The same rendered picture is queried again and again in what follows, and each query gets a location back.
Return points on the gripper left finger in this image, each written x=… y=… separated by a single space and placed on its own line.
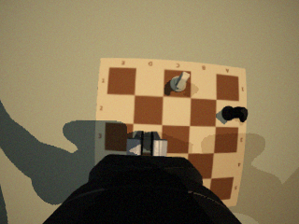
x=135 y=145

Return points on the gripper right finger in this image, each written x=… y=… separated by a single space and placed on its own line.
x=158 y=146

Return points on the brown and cream chessboard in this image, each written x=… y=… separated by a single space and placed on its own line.
x=135 y=95

